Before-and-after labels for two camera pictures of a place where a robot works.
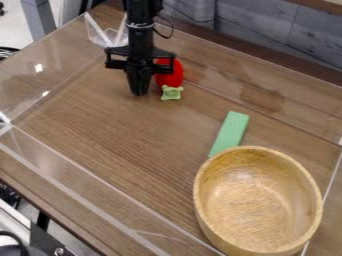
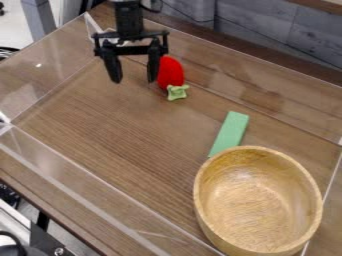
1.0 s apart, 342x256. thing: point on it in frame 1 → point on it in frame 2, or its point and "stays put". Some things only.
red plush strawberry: [169, 80] stays put
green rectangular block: [229, 132] stays put
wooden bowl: [257, 201] stays put
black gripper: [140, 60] → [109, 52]
